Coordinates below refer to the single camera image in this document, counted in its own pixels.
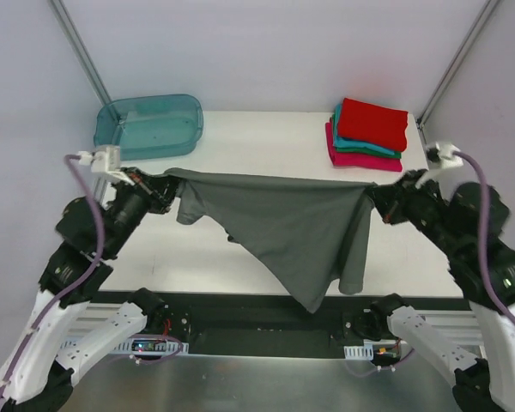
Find left white cable duct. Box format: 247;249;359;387
55;336;190;357

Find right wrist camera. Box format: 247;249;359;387
415;142;464;189

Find teal plastic bin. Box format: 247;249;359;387
94;94;203;161

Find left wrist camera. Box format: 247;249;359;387
76;145;135;185

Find red folded t shirt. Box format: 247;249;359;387
337;98;409;152

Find left aluminium frame post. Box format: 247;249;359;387
48;0;112;105

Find pink folded t shirt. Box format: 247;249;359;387
324;122;403;173

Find right white cable duct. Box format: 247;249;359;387
343;344;374;361

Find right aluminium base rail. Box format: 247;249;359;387
419;310;483;346

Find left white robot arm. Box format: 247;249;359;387
0;167;181;411

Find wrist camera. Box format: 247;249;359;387
415;142;464;189
76;145;135;185

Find right aluminium frame post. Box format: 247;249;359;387
416;0;503;130

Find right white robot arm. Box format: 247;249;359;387
354;170;515;411

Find grey t shirt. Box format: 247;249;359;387
165;168;373;312

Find aluminium frame post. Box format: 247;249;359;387
416;0;503;130
48;0;112;105

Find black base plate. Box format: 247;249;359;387
89;290;473;357

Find green folded t shirt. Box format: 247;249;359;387
332;103;402;160

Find white cable duct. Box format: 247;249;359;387
343;344;374;361
55;336;190;357

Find teal folded t shirt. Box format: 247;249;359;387
332;103;391;155

